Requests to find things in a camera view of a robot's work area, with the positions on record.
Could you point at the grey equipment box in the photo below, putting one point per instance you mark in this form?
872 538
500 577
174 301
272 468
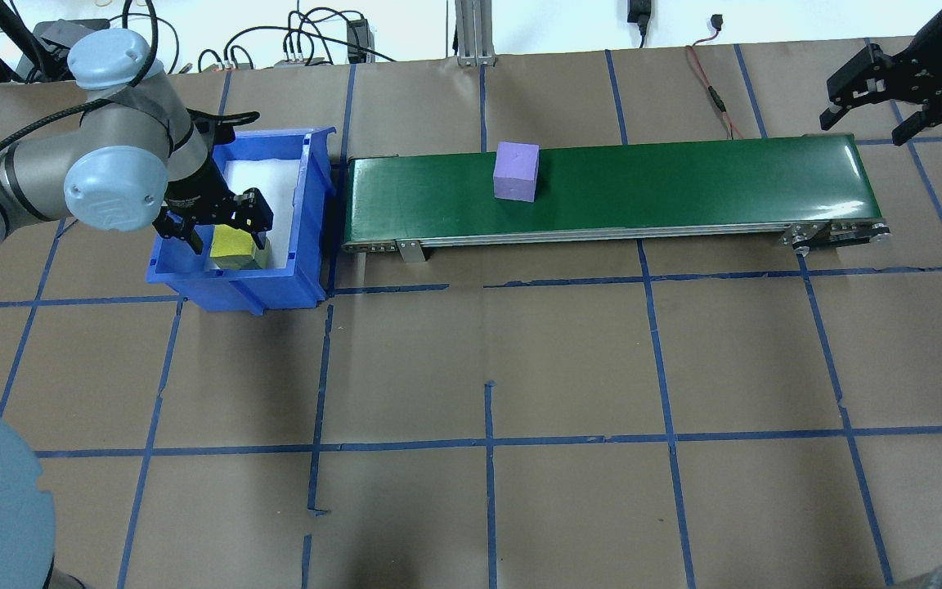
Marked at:
70 39

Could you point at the black hanging plug adapter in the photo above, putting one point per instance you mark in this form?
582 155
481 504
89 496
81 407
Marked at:
640 10

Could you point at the aluminium frame post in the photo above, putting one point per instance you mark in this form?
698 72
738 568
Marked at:
475 33

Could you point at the green conveyor belt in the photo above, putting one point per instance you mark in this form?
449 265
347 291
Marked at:
684 188

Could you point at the purple foam block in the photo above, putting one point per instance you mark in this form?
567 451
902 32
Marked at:
516 172

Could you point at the yellow foam block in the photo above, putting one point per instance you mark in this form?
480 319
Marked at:
230 245

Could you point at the blue plastic storage bin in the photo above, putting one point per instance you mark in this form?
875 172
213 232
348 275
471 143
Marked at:
258 290

